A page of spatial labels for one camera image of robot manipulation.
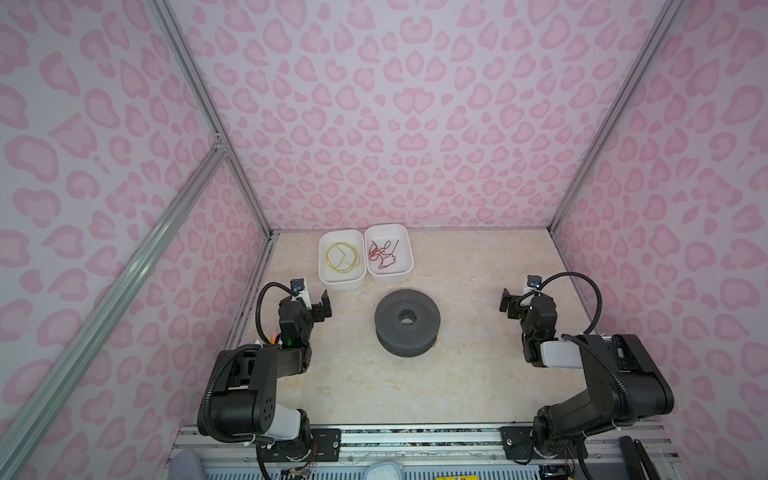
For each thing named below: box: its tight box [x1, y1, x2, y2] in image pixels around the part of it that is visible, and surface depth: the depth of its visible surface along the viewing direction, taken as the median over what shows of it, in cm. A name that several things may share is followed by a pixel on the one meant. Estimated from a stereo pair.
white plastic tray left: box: [318, 229, 366, 291], surface depth 112 cm
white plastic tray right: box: [364, 224, 415, 285], surface depth 112 cm
